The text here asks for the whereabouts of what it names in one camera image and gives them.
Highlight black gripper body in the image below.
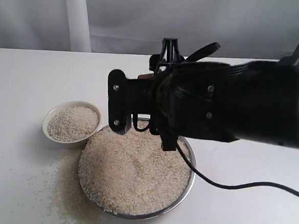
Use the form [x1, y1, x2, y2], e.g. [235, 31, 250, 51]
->
[147, 50, 299, 150]

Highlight brown wooden cup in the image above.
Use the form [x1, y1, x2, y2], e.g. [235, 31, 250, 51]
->
[137, 74, 154, 79]

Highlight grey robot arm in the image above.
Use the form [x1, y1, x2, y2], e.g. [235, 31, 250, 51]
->
[108, 57, 299, 149]

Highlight rice in white bowl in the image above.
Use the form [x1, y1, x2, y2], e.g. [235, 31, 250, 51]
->
[47, 106, 99, 142]

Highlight white ceramic bowl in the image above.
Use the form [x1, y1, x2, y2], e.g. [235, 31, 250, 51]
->
[42, 101, 101, 148]

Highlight rice heap in tray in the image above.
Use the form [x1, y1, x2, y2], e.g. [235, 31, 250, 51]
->
[75, 115, 196, 219]

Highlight spilled rice on table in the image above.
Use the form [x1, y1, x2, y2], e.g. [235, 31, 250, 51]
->
[27, 152, 100, 224]

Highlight round steel tray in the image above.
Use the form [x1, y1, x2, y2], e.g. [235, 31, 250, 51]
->
[74, 122, 200, 223]

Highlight white backdrop curtain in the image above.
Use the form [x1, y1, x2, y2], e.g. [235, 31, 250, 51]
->
[0, 0, 299, 59]

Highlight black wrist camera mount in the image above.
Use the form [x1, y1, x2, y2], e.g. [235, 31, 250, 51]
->
[148, 38, 184, 151]

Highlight black cable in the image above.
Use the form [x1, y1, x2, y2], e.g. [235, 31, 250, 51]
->
[126, 36, 299, 200]

